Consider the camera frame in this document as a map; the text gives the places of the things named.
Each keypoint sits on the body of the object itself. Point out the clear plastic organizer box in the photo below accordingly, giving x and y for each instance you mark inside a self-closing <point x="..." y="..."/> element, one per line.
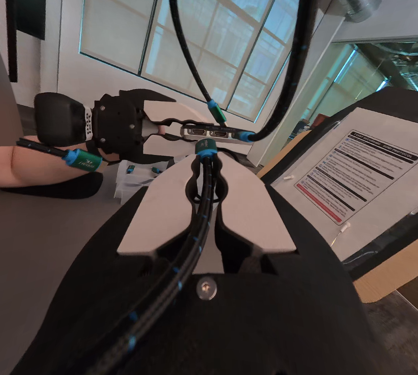
<point x="134" y="185"/>

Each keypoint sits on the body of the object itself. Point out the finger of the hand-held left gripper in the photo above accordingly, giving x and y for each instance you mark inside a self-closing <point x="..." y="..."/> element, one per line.
<point x="176" y="110"/>
<point x="163" y="148"/>

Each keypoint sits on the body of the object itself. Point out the black capture box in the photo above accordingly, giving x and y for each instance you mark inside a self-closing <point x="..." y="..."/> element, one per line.
<point x="215" y="133"/>

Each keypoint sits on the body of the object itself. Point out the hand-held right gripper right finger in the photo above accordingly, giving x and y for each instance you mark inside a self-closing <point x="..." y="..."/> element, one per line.
<point x="254" y="215"/>

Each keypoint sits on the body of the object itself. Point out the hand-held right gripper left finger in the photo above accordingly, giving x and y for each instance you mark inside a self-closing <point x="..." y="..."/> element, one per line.
<point x="160" y="215"/>

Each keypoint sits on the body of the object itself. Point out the large window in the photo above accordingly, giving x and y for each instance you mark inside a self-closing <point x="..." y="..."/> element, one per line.
<point x="196" y="22"/>

